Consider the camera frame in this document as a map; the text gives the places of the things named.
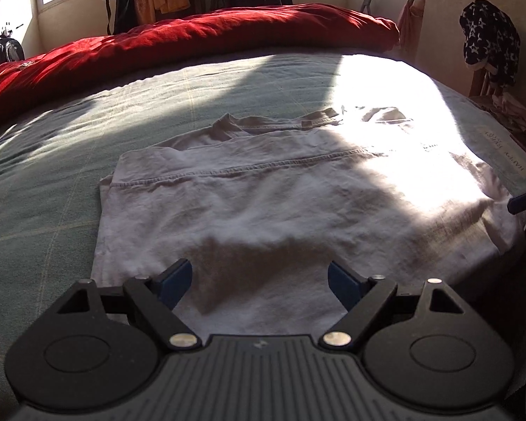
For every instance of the pile of pale clothes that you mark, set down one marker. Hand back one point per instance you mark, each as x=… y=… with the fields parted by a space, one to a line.
x=513 y=109

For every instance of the wooden chair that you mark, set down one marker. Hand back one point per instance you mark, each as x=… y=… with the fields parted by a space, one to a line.
x=480 y=81

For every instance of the green plaid bed sheet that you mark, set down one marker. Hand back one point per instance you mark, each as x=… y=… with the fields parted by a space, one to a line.
x=39 y=184

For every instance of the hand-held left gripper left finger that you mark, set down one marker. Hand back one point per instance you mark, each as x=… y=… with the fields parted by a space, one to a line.
x=177 y=283

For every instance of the black backpack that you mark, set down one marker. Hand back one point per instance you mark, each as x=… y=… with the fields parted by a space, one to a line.
x=6 y=49

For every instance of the red duvet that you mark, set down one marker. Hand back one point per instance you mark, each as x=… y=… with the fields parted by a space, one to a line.
x=201 y=35

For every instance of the pink curtain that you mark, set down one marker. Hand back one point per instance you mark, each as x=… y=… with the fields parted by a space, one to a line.
x=411 y=13

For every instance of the white long-sleeve shirt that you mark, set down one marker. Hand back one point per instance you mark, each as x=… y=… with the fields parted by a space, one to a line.
x=289 y=193

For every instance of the dark star-print garment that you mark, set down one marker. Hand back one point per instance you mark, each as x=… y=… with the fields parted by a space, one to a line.
x=491 y=39

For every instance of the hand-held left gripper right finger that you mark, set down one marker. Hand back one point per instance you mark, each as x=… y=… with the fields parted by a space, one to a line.
x=339 y=287

